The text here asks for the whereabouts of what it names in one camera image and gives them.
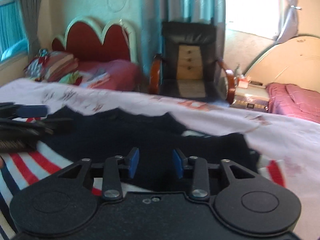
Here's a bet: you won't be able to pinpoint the pink pillow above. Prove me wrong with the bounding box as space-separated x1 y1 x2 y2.
266 83 319 124

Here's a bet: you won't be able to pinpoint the grey tied-back curtain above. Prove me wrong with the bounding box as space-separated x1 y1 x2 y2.
277 0 301 44

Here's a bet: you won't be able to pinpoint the red heart-shaped headboard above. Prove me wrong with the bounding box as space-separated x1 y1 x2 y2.
51 16 138 64

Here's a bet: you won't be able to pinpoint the teal curtain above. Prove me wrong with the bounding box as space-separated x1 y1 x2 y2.
140 0 226 76

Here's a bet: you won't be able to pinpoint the bedside nightstand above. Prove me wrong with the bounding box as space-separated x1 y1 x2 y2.
230 79 270 113

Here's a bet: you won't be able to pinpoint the grey left curtain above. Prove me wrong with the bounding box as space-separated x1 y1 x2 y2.
19 0 41 60

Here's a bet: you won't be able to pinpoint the black leather wooden armchair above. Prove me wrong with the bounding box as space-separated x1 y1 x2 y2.
148 21 235 107

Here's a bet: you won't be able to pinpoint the striped knit children's sweater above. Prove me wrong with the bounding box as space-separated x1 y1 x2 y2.
1 107 300 239

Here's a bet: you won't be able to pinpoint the striped pillow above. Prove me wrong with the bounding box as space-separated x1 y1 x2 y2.
24 49 79 82

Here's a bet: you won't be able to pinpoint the magenta pillow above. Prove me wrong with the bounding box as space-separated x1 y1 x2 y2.
77 60 142 92

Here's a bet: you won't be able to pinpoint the cream arched headboard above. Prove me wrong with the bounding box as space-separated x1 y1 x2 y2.
245 36 320 92

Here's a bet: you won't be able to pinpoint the colourful folded clothes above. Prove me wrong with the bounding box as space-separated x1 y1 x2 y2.
59 69 110 88

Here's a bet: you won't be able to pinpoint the floral white bed quilt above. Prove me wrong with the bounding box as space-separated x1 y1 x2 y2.
1 79 319 239

